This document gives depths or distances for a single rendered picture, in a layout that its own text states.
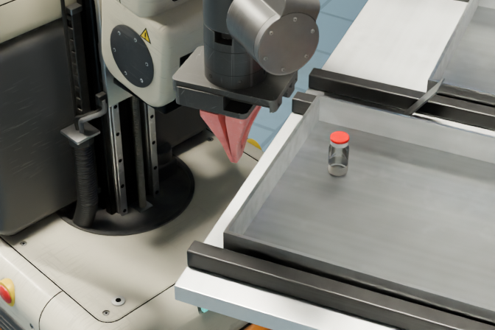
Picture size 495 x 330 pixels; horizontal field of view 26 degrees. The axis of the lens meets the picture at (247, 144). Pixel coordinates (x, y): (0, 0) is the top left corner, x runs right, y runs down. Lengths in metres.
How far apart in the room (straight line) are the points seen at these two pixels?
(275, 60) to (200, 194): 1.23
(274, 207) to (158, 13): 0.56
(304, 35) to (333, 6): 2.40
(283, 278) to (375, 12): 0.55
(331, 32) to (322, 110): 1.92
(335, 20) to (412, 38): 1.80
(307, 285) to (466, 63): 0.47
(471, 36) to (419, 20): 0.08
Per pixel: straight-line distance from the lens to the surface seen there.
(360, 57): 1.37
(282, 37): 0.86
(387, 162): 1.19
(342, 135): 1.14
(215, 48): 0.95
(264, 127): 2.74
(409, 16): 1.46
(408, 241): 1.09
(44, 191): 1.98
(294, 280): 1.01
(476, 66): 1.37
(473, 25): 1.45
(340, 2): 3.30
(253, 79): 0.96
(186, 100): 0.98
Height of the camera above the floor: 1.60
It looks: 37 degrees down
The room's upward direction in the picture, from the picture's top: straight up
